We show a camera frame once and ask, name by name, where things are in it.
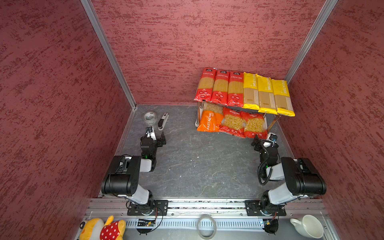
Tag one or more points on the red spaghetti bag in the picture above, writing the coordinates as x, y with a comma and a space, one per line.
206, 84
236, 90
220, 88

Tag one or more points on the white two-tier shelf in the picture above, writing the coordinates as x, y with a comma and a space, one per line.
270, 121

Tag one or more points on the yellow plush toy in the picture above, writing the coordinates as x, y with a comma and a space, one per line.
97, 229

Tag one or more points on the yellow spaghetti bag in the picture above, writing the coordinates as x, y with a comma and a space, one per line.
282, 98
266, 95

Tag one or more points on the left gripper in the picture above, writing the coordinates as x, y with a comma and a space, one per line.
161, 141

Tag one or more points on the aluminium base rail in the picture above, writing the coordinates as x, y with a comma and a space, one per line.
225, 214

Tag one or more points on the clear packing tape roll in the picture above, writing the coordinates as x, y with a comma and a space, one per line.
150, 118

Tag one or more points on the orange macaroni bag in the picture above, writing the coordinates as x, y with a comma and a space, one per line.
211, 118

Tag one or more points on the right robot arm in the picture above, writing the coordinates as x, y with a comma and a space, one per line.
299, 176

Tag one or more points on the black white stapler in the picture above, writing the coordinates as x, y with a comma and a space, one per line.
162, 121

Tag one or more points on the red fusilli bag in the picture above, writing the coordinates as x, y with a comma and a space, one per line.
255, 126
233, 123

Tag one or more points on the white ceramic cup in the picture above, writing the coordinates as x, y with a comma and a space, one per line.
308, 226

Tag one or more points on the yellow spaghetti bag crosswise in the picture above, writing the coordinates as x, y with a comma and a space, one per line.
251, 93

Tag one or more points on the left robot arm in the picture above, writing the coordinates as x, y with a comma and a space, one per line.
122, 177

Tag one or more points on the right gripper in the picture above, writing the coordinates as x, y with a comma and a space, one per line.
259, 143

